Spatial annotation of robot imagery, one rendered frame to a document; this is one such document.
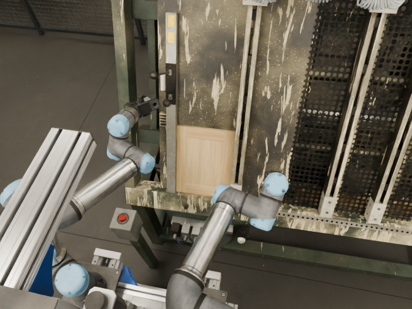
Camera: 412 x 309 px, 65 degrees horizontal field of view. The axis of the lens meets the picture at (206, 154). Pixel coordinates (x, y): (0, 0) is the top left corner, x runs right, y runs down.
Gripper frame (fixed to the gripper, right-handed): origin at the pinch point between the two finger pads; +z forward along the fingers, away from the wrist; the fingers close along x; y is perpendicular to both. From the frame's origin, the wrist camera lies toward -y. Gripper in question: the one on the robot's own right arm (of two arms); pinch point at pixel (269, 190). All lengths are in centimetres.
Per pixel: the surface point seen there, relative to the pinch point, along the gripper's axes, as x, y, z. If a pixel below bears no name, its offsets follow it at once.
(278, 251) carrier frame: -19, -42, 106
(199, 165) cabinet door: 37, 8, 34
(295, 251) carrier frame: -31, -40, 107
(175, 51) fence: 52, 57, 0
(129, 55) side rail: 75, 54, 3
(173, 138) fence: 52, 19, 24
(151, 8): 65, 75, -3
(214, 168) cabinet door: 28.5, 7.2, 34.6
